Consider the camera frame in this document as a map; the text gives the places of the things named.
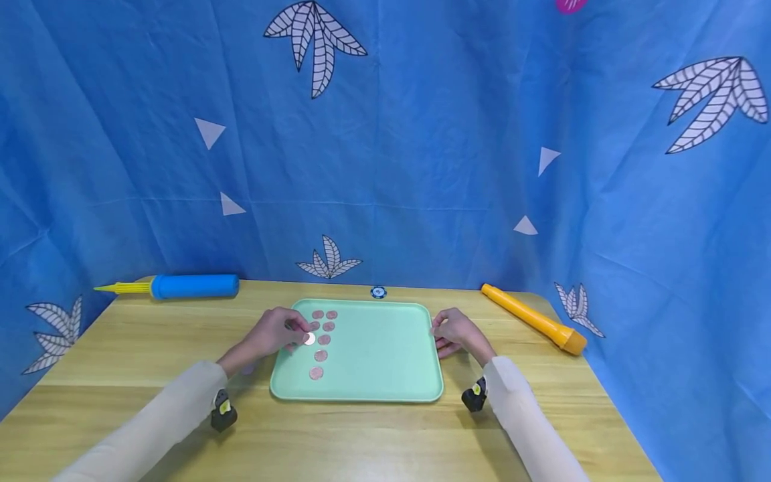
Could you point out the person's left hand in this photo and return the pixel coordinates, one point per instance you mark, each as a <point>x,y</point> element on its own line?
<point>268,335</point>

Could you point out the person's right hand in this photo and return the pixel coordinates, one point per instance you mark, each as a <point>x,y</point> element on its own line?
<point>465,333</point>

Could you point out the person's right thumb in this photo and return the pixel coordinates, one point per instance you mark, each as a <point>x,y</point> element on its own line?
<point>447,348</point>

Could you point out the person's left thumb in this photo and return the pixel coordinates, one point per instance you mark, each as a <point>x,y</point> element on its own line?
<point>291,348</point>

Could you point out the person's right fingers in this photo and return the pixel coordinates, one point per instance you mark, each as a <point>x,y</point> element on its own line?
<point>441,325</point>

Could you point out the person's left fingers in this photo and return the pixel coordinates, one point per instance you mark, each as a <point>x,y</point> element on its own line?
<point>298,328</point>

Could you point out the single shiny coin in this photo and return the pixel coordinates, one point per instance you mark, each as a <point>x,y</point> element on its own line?
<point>309,339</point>

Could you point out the mint green plastic tray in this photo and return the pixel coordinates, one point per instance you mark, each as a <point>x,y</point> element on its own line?
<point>379,355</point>

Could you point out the person's left forearm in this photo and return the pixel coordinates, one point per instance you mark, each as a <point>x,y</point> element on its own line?
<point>156,428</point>

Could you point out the person's right forearm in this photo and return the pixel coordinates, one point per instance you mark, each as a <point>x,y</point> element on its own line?
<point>530,428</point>

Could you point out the rows of pink coins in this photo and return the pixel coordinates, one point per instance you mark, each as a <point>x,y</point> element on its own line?
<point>320,355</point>

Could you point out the black wrist band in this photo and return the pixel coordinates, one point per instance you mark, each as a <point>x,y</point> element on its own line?
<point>474,396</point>
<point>223,412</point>

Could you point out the blue round token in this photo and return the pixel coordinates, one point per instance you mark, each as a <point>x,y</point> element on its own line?
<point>377,292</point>

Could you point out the orange plastic tube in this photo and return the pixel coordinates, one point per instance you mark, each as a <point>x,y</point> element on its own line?
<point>530,316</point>

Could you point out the blue pump with yellow nozzle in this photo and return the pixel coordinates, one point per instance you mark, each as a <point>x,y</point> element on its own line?
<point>193,286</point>

